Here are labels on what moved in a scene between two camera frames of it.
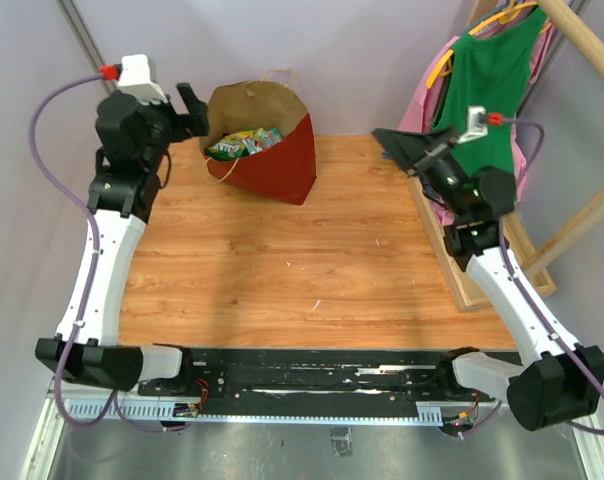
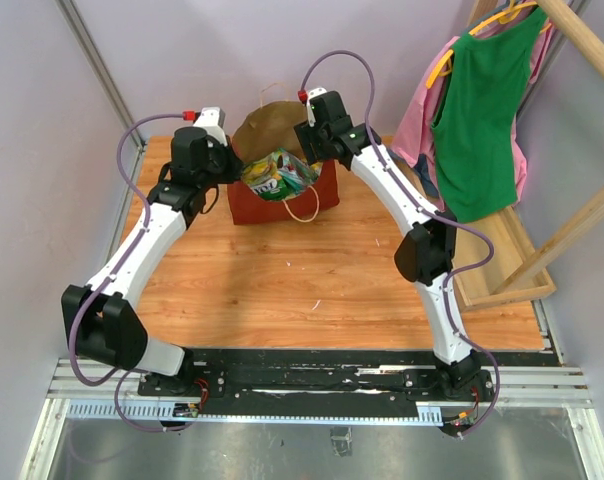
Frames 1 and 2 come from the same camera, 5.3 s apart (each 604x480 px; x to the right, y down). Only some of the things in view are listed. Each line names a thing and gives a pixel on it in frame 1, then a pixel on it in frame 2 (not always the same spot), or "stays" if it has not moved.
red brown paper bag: [285, 171] -> [270, 126]
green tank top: [484, 82] stays
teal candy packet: [269, 137] -> [284, 176]
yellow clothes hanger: [444, 67] stays
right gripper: [435, 153] -> [306, 135]
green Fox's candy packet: [228, 148] -> [277, 176]
